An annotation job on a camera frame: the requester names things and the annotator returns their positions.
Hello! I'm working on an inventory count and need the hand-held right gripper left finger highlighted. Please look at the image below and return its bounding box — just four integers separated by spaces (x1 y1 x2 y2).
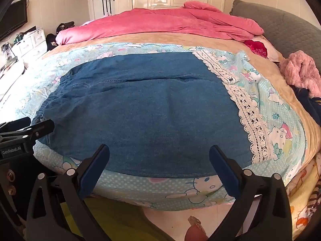
26 144 111 241

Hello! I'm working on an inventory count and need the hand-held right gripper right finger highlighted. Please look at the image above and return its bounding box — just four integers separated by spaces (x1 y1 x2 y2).
209 145 294 241

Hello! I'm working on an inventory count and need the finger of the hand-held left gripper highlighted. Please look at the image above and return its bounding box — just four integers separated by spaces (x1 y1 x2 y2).
0 117 30 134
0 119 55 144

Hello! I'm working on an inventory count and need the blue denim garment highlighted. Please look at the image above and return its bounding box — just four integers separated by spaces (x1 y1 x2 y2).
33 50 275 177

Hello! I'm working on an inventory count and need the person's right hand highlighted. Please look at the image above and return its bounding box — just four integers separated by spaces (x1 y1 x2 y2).
184 215 210 241

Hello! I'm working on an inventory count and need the cartoon print blue blanket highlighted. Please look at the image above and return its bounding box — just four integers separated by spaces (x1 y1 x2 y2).
15 43 308 212

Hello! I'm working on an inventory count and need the white drawer cabinet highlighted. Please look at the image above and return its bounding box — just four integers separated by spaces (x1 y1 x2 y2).
11 26 47 68

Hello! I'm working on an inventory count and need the yellow printed bed sheet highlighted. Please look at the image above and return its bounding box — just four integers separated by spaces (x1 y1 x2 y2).
286 153 321 239

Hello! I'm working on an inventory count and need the black television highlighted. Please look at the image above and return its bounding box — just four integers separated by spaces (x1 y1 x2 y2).
0 0 28 42

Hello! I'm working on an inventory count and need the navy cloth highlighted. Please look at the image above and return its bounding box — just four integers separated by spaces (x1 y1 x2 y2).
293 87 321 129

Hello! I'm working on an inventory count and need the pink fluffy garment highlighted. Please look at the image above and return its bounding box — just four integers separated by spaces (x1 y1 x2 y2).
279 50 321 99

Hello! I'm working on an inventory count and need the red floral pillow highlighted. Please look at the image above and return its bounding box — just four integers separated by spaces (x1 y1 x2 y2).
244 36 279 61

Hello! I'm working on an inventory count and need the grey quilted headboard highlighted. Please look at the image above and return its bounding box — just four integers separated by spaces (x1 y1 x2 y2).
229 0 321 64

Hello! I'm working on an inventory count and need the pink duvet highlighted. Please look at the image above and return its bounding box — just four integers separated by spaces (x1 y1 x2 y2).
55 1 265 46

